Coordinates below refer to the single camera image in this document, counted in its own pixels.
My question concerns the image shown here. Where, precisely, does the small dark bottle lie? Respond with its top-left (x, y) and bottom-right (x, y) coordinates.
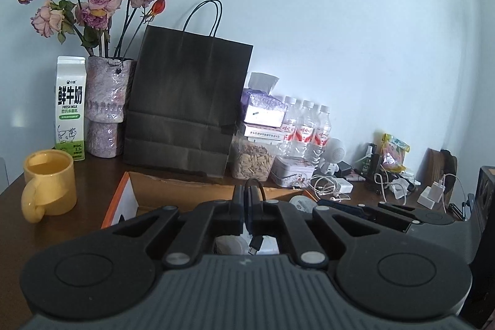
top-left (364, 144), bottom-right (381, 176)

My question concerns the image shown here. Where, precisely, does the yellow snack bag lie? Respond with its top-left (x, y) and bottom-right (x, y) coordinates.
top-left (381, 134), bottom-right (411, 172)

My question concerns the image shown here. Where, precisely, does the red cardboard box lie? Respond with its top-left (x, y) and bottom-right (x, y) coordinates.
top-left (101, 171), bottom-right (321, 238)

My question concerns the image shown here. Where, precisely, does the metal tin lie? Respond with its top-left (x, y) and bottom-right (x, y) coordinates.
top-left (271, 156), bottom-right (316, 187)

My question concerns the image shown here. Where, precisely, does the white green milk carton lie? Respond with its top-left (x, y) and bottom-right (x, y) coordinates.
top-left (54, 56), bottom-right (86, 161)

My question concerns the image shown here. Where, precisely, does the white charging cable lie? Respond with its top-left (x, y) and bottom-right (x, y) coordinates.
top-left (373, 171), bottom-right (411, 196)

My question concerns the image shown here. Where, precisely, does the black paper bag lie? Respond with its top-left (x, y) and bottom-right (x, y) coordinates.
top-left (123, 0), bottom-right (254, 178)

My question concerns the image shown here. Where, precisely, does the black cable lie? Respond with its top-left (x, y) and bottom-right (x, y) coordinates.
top-left (243, 178), bottom-right (267, 257)

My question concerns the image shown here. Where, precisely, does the purple vase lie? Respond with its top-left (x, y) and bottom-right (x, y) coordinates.
top-left (84, 55), bottom-right (136, 158)

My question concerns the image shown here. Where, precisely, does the yellow mug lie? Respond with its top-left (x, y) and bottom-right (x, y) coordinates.
top-left (21, 149), bottom-right (77, 223)

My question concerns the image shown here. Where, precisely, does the small white charger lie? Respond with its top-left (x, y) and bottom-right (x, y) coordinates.
top-left (334, 177), bottom-right (354, 195)

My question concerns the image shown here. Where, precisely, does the flat white box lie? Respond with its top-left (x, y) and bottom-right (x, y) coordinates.
top-left (243, 123), bottom-right (285, 141)

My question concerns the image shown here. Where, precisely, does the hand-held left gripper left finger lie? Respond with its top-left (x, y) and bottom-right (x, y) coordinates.
top-left (111, 185), bottom-right (246, 269)

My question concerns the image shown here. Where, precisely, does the white power adapter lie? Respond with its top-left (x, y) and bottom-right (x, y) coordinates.
top-left (418, 179), bottom-right (445, 209)

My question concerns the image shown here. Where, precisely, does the clear jar of seeds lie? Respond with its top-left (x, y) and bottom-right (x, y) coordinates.
top-left (231, 135), bottom-right (277, 182)

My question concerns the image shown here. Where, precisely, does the white earphone cable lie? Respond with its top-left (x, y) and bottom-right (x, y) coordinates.
top-left (309, 175), bottom-right (341, 199)

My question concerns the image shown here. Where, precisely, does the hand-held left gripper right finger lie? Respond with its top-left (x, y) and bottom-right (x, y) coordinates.
top-left (251, 185), bottom-right (381, 269)

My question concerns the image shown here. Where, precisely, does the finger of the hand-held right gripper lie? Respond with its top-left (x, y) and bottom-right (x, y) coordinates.
top-left (318, 198), bottom-right (411, 233)
top-left (377, 201), bottom-right (419, 217)

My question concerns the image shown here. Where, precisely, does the brown wooden board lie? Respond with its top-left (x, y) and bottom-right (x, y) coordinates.
top-left (427, 148), bottom-right (458, 205)

